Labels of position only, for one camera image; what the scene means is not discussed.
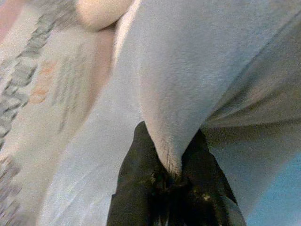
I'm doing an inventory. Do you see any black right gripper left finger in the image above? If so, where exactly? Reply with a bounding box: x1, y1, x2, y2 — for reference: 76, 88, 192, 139
106, 121, 171, 226

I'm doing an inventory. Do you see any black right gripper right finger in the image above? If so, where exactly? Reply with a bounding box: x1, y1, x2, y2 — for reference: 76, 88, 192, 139
169, 128, 247, 226

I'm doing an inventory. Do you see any large cream pillow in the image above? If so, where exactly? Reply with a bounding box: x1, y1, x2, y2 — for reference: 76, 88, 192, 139
76, 0, 132, 32

